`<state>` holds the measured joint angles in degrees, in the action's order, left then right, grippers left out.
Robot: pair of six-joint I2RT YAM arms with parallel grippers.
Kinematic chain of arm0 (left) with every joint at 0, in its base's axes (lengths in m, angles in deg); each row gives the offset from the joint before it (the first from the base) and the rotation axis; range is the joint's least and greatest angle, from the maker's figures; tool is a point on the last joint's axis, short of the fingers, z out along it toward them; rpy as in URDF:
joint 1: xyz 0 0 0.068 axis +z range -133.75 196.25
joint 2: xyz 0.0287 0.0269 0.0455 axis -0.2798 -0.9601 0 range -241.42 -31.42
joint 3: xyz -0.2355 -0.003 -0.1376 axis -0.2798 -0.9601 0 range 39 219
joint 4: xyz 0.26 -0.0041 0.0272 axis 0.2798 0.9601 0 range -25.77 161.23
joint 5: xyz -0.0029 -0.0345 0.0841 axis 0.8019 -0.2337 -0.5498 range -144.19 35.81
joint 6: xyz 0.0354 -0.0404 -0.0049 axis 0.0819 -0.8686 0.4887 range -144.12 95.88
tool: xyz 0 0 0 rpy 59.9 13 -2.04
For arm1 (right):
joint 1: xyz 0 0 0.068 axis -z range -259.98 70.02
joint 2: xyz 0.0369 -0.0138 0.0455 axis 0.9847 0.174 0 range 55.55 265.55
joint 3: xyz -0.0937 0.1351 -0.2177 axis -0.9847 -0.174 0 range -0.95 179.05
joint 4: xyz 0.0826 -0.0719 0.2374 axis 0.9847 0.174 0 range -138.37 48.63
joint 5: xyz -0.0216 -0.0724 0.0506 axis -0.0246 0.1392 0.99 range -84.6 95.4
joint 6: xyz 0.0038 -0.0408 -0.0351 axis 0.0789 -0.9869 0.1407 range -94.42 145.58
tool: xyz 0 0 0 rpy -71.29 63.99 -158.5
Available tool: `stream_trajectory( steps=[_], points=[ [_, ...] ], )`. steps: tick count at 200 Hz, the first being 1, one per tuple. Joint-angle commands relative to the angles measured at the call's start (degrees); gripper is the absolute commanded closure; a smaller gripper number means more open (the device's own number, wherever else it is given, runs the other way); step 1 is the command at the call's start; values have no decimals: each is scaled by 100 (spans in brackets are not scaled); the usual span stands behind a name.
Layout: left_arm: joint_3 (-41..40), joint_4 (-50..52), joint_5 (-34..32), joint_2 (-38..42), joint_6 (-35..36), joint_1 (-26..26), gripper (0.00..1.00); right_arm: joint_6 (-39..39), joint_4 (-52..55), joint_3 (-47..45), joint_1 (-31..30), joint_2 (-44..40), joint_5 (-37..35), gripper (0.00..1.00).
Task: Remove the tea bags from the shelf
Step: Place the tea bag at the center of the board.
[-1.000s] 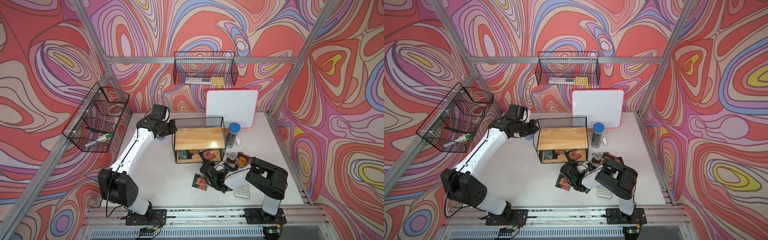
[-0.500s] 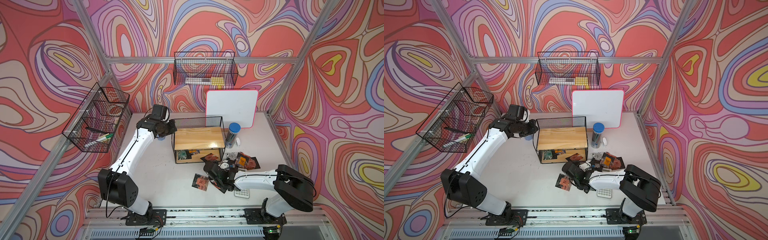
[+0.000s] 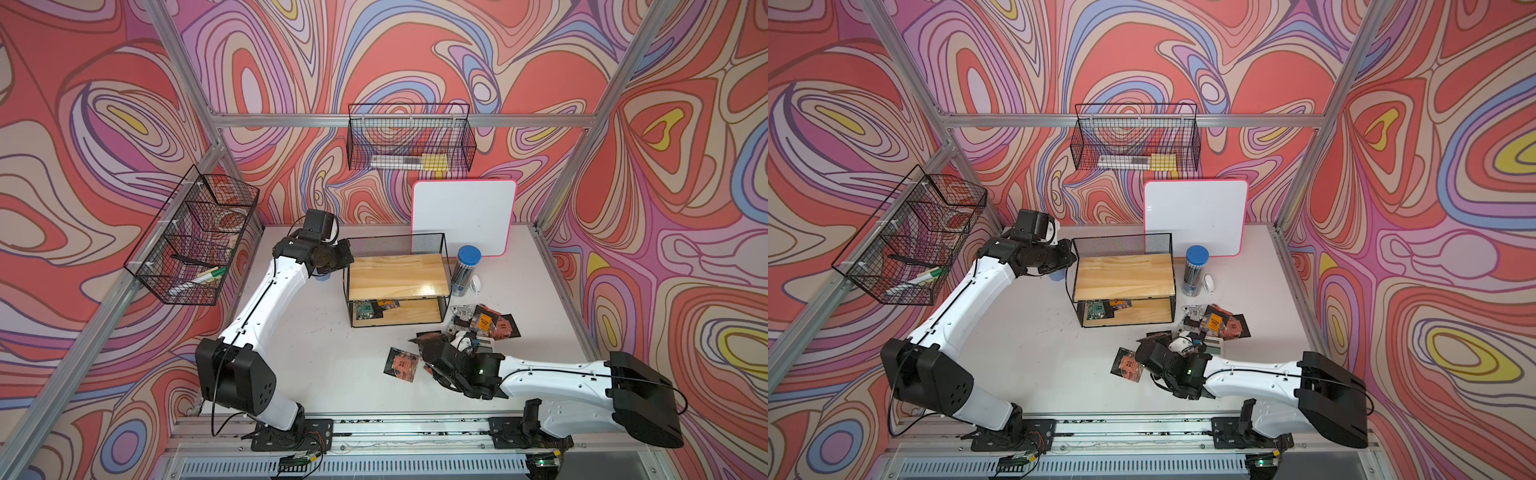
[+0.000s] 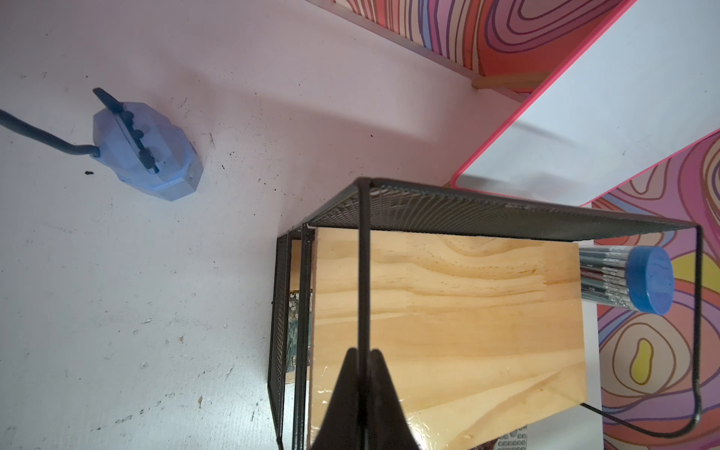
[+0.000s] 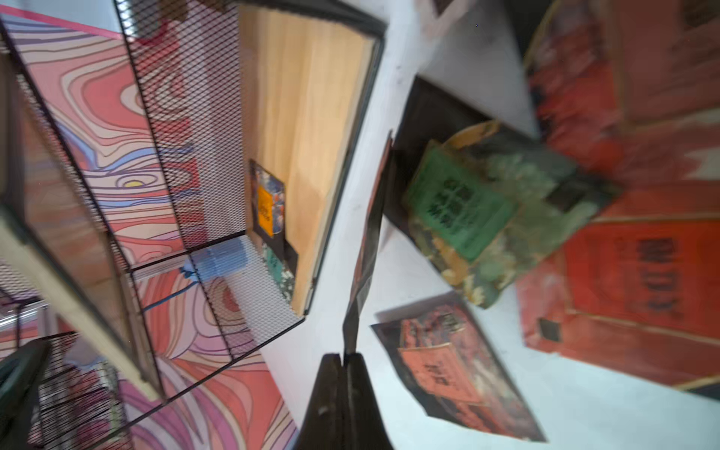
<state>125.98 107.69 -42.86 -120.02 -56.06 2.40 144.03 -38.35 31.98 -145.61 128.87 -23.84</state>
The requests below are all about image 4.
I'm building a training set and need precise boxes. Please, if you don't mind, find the blue brush holder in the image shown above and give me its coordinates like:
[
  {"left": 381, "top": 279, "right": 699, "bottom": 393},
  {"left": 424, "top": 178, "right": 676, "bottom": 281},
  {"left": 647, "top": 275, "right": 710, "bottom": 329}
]
[{"left": 0, "top": 86, "right": 204, "bottom": 203}]

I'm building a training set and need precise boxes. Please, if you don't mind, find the white board pink frame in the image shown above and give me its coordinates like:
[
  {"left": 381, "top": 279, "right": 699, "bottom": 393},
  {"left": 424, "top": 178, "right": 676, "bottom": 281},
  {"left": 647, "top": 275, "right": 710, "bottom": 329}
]
[{"left": 451, "top": 1, "right": 719, "bottom": 206}]

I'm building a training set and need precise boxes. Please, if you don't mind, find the blue lid pen jar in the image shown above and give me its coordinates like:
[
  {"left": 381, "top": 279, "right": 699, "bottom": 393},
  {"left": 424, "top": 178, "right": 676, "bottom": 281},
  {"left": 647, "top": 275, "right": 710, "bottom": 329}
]
[{"left": 579, "top": 246, "right": 675, "bottom": 316}]

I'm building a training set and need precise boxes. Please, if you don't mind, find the green tea bag lower shelf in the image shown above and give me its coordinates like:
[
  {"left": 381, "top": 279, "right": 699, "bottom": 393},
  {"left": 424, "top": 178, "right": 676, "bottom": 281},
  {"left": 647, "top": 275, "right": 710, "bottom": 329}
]
[{"left": 286, "top": 290, "right": 313, "bottom": 374}]

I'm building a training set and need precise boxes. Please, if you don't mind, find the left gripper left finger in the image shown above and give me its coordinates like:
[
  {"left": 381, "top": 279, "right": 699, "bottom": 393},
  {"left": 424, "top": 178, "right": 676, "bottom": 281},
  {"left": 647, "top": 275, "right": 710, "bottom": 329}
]
[{"left": 311, "top": 348, "right": 361, "bottom": 450}]

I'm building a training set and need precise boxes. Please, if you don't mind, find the black wire two-tier shelf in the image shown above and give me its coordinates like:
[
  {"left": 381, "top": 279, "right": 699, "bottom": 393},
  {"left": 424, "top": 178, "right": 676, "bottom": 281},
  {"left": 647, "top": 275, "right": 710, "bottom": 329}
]
[{"left": 267, "top": 178, "right": 702, "bottom": 449}]

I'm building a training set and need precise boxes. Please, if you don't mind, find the white calculator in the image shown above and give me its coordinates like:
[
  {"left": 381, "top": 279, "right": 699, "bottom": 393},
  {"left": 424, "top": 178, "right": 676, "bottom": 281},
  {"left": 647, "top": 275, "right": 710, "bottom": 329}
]
[{"left": 492, "top": 426, "right": 528, "bottom": 450}]

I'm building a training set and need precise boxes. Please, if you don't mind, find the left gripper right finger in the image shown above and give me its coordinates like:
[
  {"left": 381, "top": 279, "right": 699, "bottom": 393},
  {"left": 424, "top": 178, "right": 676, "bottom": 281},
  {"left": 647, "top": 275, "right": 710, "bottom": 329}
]
[{"left": 367, "top": 349, "right": 419, "bottom": 450}]

